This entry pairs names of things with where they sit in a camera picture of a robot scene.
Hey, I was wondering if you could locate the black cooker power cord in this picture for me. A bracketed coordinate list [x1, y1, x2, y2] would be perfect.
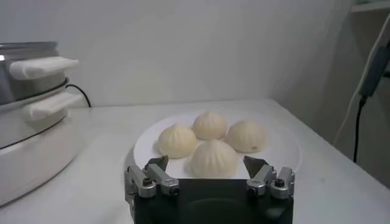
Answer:
[65, 83, 92, 108]

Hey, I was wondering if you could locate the white round plate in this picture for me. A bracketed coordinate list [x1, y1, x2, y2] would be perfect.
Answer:
[133, 110, 303, 180]

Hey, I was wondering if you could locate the white steamed baozi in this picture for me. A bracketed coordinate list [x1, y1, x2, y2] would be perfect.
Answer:
[191, 110, 228, 141]
[157, 122, 199, 159]
[190, 139, 241, 180]
[224, 119, 268, 153]

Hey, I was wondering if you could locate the white hanging cable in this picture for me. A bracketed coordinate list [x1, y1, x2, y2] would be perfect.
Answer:
[333, 12, 390, 147]

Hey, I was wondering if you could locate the white electric cooker base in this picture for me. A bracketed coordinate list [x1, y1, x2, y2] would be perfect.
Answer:
[0, 88, 89, 208]

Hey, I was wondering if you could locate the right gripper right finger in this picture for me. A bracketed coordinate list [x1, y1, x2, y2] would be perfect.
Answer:
[243, 155, 296, 200]

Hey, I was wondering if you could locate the black power cable with adapter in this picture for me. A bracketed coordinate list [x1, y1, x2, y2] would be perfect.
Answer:
[353, 45, 390, 164]

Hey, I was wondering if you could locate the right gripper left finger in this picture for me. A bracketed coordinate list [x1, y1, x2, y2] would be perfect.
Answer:
[124, 155, 180, 202]

